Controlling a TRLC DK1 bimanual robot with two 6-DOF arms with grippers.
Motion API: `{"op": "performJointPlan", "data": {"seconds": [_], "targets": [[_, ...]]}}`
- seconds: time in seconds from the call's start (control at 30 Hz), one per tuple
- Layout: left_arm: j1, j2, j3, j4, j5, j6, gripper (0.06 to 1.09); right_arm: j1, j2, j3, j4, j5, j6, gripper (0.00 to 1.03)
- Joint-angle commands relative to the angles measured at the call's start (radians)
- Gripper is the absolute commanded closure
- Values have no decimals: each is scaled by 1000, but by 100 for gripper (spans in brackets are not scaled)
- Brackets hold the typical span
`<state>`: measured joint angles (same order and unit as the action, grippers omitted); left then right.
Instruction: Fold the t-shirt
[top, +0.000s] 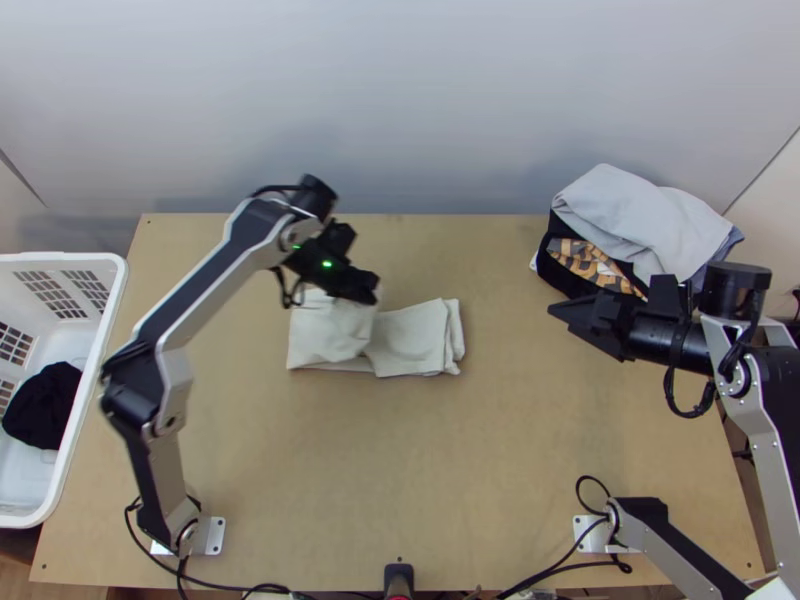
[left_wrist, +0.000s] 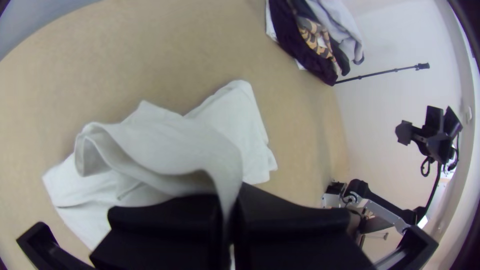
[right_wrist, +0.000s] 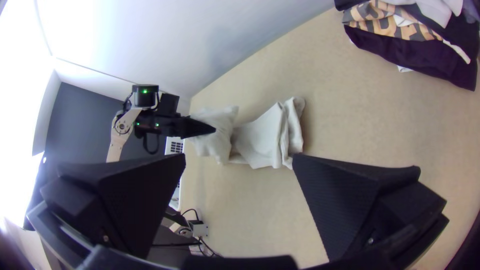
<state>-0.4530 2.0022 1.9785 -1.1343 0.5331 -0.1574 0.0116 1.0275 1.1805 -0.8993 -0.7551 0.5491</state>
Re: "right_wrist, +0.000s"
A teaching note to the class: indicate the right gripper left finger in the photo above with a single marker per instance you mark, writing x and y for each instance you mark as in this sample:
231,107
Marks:
123,198

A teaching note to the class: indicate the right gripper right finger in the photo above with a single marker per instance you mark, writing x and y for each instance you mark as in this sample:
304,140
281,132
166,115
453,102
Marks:
356,210

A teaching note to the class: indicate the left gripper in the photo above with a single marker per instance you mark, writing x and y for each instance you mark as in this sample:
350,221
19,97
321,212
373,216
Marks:
167,126

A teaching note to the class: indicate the white t-shirt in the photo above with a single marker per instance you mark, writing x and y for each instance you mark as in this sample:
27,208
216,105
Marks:
262,138

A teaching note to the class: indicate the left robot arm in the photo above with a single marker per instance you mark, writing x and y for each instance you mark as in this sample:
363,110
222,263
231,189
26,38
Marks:
122,131

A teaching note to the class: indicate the white laundry basket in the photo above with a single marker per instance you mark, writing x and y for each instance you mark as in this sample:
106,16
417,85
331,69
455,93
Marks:
175,148

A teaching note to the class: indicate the pile of folded clothes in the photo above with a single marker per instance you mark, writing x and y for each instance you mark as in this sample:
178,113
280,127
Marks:
412,41

